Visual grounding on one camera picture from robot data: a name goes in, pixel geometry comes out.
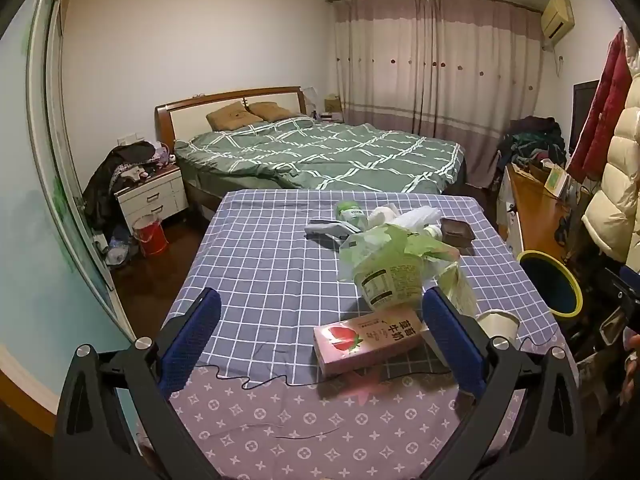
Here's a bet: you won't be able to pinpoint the pile of dark clothes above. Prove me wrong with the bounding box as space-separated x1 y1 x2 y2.
82 141 179 233

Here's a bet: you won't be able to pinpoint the brown pillow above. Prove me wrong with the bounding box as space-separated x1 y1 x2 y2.
206 101 264 131
248 102 297 123

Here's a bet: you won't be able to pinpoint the cream puffer jacket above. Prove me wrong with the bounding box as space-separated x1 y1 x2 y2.
581 105 640 264

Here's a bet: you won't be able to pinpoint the green snack bag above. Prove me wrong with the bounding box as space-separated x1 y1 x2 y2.
340 224 478 317

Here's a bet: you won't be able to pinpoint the sliding wardrobe door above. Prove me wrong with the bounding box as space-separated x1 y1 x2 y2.
0 0 137 342

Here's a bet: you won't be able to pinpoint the black television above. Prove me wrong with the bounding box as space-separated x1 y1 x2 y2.
570 80 600 157

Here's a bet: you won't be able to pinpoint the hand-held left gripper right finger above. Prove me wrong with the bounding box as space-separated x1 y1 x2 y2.
421 286 588 480

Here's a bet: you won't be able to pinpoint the clear bottle with green label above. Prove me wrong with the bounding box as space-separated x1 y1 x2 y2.
335 201 372 227

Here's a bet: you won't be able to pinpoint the wooden bed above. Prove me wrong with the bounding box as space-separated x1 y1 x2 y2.
155 86 468 211

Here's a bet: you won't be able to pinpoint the blue bin with yellow rim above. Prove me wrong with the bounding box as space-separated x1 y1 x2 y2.
516 250 585 317

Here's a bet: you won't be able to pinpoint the beige air conditioner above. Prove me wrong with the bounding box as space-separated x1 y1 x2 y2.
541 0 576 41

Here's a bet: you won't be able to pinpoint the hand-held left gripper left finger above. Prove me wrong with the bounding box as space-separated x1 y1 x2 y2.
52 287 223 480

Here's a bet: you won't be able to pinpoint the white paper cup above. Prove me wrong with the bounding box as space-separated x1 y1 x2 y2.
475 310 522 352

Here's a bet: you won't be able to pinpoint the red bucket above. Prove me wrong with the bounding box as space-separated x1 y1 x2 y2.
131 213 169 257

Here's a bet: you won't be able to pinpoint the thin black cable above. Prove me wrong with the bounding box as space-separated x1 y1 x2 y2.
192 340 551 392

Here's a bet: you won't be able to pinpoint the person's right hand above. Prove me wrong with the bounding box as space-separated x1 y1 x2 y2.
622 332 640 406

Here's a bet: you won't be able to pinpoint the white nightstand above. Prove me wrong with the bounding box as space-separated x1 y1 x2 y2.
114 164 190 231

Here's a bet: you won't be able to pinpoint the pink and beige curtain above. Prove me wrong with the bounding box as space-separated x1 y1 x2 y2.
326 0 545 189

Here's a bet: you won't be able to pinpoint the plastic bags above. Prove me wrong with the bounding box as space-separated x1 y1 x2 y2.
102 236 134 267

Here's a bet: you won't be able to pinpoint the brown plastic tray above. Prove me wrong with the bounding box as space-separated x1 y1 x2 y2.
440 217 476 257

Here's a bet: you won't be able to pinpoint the heap of mixed clothes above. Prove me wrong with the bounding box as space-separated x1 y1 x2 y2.
497 116 569 172

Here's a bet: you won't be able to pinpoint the grey and blue pouch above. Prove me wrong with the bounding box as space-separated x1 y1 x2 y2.
305 219 362 251

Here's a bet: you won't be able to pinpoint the green checked duvet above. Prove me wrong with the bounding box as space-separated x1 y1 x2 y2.
173 116 463 194

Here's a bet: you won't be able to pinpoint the red coat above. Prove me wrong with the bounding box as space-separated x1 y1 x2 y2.
567 27 634 184

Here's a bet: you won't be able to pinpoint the green and white box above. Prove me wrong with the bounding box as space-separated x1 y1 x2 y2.
545 164 569 197

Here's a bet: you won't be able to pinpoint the pink strawberry milk carton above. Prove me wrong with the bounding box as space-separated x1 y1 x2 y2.
313 307 431 377

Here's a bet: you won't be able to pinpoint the white tissue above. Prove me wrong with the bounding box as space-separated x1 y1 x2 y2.
394 204 442 237

